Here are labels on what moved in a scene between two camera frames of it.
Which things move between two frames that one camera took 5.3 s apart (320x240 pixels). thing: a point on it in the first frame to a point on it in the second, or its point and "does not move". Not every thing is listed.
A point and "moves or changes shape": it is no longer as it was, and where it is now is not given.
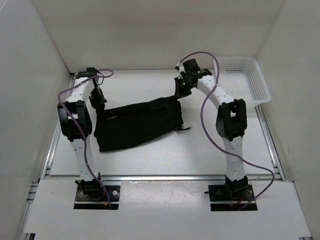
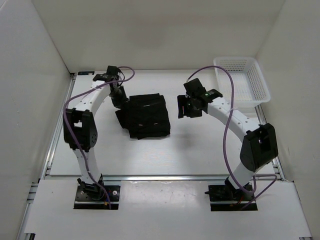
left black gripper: [100, 103] to [118, 104]
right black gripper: [179, 92] to [182, 100]
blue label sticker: [82, 73] does not move
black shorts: [116, 128] moves or changes shape
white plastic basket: [242, 78] does not move
